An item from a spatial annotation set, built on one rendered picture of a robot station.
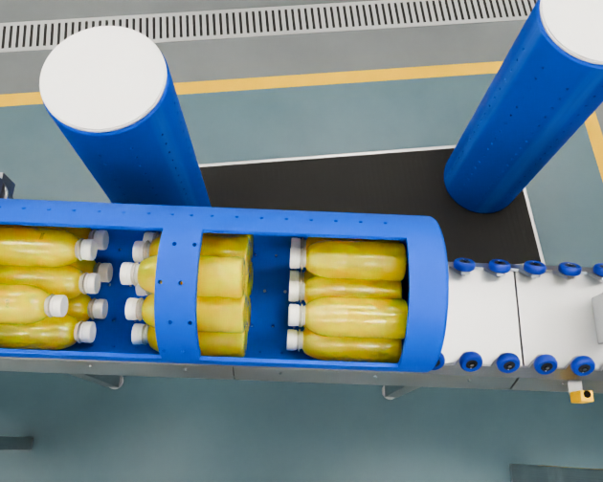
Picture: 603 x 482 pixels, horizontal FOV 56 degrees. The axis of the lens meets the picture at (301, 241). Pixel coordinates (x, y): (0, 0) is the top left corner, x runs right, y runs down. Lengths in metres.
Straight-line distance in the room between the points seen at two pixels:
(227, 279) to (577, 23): 1.04
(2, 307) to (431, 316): 0.72
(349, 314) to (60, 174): 1.75
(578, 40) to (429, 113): 1.14
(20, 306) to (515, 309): 0.97
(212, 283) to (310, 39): 1.91
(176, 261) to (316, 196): 1.28
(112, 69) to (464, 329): 0.95
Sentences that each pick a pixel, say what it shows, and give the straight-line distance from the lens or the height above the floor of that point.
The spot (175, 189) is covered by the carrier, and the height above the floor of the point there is 0.66.
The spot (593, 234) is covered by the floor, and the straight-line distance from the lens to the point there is 2.57.
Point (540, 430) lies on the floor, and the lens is 2.29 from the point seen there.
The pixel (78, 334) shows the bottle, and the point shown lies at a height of 1.06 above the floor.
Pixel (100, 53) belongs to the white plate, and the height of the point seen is 1.04.
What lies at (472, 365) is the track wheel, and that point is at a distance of 1.21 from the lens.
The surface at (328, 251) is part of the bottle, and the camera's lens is 1.02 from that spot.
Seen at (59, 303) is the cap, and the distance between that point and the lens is 1.08.
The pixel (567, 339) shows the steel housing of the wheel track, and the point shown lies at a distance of 1.34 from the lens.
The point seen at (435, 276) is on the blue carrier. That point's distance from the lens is 0.94.
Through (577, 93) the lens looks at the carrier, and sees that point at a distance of 1.62.
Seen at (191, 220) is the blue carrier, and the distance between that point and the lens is 0.98.
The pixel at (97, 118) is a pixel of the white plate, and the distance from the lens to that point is 1.33.
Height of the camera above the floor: 2.11
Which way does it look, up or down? 70 degrees down
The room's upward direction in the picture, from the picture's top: 4 degrees clockwise
